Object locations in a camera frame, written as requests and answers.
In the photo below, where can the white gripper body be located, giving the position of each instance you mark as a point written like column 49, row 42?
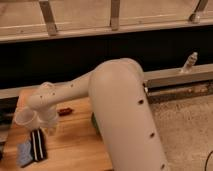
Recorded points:
column 48, row 118

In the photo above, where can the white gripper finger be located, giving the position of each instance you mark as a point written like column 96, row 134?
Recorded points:
column 51, row 131

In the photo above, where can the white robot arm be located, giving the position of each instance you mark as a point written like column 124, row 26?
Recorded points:
column 120, row 105

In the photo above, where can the translucent plastic cup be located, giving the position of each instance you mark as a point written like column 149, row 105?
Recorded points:
column 27, row 118

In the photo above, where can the wooden table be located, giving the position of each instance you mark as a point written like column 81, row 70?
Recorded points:
column 74, row 147

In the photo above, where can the metal railing frame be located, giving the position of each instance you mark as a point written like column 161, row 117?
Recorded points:
column 26, row 20

